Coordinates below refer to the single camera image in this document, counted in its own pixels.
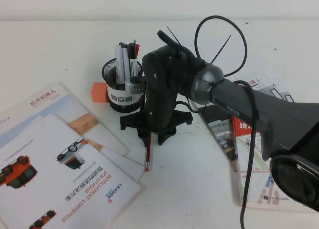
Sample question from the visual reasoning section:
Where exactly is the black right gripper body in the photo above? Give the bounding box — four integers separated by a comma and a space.
119, 45, 194, 136

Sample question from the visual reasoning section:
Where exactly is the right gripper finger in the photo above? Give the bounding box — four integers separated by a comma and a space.
156, 129, 178, 147
138, 128, 152, 148

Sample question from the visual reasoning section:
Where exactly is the black capped marker pen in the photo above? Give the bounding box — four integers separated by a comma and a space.
127, 39, 138, 78

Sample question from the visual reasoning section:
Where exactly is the black mesh pen holder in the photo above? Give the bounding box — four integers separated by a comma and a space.
101, 58, 144, 114

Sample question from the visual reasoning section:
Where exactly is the white marker pen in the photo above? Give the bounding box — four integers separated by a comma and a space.
114, 45, 123, 84

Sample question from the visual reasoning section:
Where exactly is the red pencil with eraser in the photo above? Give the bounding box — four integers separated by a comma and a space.
144, 132, 153, 172

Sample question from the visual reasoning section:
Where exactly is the plain white paper sheet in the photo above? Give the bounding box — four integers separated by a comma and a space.
100, 147, 147, 183

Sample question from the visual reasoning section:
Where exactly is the white marker with black tip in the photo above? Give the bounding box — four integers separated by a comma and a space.
118, 42, 131, 83

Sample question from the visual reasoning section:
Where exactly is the grey Agilex brochure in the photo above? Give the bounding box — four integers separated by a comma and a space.
197, 72, 272, 174

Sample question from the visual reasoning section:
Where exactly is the orange foam cube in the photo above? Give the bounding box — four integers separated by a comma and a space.
91, 82, 109, 104

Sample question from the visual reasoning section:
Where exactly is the black zip tie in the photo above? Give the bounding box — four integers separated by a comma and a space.
210, 34, 232, 64
166, 26, 183, 46

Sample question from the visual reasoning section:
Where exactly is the white Leador logistics brochure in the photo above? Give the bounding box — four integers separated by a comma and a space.
0, 113, 146, 229

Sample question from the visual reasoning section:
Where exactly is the blue white Agilex brochure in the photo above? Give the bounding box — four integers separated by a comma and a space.
0, 82, 131, 157

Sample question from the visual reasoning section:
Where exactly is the red book with map cover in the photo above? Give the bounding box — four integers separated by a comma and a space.
230, 114, 299, 210

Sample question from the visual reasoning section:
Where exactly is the white brochure with window outlines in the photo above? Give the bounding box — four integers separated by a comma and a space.
259, 77, 297, 104

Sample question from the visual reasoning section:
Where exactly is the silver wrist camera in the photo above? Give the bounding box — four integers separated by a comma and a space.
123, 74, 148, 94

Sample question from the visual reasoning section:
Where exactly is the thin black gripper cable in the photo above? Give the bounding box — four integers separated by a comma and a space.
176, 99, 201, 113

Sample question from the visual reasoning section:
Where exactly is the black camera cable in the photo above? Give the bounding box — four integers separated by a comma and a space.
156, 14, 259, 229

